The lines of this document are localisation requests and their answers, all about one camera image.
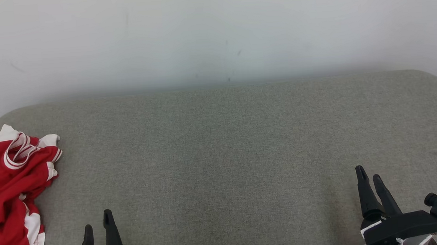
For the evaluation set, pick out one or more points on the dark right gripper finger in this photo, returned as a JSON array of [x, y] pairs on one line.
[[368, 196], [387, 199]]

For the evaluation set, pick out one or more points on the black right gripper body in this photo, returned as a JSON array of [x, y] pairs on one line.
[[402, 227]]

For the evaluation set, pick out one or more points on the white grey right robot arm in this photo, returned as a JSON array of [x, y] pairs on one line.
[[415, 241]]

